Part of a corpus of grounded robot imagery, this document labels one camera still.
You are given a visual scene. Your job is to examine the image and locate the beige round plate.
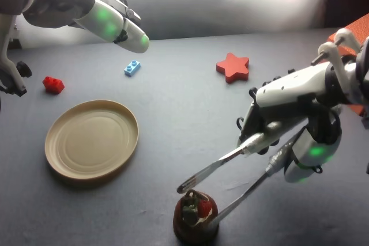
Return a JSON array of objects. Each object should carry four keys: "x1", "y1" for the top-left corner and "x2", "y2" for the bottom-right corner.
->
[{"x1": 44, "y1": 99, "x2": 140, "y2": 182}]

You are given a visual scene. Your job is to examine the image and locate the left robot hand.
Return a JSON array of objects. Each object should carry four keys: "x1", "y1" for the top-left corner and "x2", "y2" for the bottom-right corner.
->
[{"x1": 22, "y1": 0, "x2": 150, "y2": 54}]

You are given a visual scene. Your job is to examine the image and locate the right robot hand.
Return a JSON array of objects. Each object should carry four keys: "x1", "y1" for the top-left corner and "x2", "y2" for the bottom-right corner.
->
[{"x1": 236, "y1": 63, "x2": 343, "y2": 184}]

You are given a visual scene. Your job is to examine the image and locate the metal tongs with white handles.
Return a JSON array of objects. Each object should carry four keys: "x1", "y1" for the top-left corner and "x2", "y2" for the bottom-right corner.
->
[{"x1": 176, "y1": 132, "x2": 298, "y2": 226}]

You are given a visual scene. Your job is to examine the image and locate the orange foam block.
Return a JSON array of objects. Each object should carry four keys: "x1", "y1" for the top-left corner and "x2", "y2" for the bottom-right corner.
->
[{"x1": 327, "y1": 12, "x2": 369, "y2": 116}]

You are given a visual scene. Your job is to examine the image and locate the grey table cloth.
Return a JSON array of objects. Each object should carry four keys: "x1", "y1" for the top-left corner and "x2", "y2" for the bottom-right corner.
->
[{"x1": 0, "y1": 0, "x2": 369, "y2": 246}]

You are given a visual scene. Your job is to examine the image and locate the red toy brick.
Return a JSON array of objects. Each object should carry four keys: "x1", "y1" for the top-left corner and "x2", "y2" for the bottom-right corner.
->
[{"x1": 42, "y1": 76, "x2": 65, "y2": 94}]

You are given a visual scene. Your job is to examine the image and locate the chocolate toy cake with strawberry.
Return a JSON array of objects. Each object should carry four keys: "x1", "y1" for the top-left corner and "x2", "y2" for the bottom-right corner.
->
[{"x1": 172, "y1": 188, "x2": 220, "y2": 244}]

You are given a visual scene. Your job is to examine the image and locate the red star block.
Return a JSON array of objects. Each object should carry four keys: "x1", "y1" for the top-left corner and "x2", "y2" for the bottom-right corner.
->
[{"x1": 215, "y1": 52, "x2": 250, "y2": 84}]

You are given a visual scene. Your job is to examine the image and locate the light blue toy brick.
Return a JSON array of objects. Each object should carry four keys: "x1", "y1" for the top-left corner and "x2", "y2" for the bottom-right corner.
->
[{"x1": 123, "y1": 59, "x2": 142, "y2": 77}]

